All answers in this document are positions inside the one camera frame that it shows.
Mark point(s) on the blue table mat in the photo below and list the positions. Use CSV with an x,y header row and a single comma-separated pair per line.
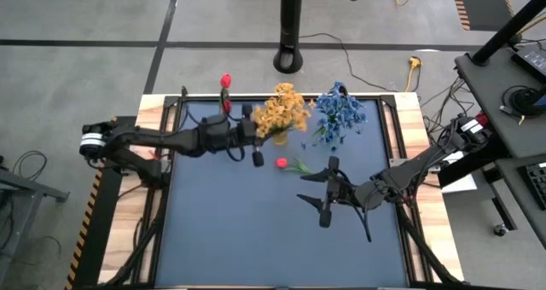
x,y
281,247

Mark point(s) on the grey metal stand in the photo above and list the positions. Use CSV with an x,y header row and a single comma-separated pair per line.
x,y
30,189

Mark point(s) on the black caster wheel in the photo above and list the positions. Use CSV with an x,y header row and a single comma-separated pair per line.
x,y
500,230

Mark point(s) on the black keyboard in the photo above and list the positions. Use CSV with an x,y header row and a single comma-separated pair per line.
x,y
535,183

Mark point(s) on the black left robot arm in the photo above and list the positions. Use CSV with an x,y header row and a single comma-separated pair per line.
x,y
170,138

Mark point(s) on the black table frame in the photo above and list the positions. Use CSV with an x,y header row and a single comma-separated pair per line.
x,y
200,98

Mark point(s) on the yellow glass vase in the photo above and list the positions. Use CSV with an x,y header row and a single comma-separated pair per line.
x,y
280,138

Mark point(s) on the red artificial tulip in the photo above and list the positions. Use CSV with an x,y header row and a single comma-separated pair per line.
x,y
281,163
225,80
227,106

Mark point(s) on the red power strip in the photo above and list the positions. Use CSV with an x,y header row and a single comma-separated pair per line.
x,y
483,118

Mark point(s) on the black laptop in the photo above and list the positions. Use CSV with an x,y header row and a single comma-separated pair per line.
x,y
533,62

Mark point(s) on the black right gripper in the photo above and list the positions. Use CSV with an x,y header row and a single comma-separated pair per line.
x,y
335,192

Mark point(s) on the slanted black pole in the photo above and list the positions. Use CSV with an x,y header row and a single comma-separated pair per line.
x,y
507,30

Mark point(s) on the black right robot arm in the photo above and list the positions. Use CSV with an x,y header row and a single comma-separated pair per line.
x,y
409,175

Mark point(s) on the dark grey side desk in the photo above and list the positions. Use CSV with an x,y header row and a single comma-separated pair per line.
x,y
490,85

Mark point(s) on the black camera stand pole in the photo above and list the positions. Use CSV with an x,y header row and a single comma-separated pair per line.
x,y
290,25

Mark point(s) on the white board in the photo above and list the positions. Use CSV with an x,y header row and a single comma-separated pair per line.
x,y
460,183

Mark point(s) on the blue artificial flower bunch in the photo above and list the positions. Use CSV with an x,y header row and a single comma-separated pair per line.
x,y
350,111
330,132
326,108

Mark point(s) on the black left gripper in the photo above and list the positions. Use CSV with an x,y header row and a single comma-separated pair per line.
x,y
247,132

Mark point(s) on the black mat striped edge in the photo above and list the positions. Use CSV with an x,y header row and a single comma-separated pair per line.
x,y
106,222
482,4

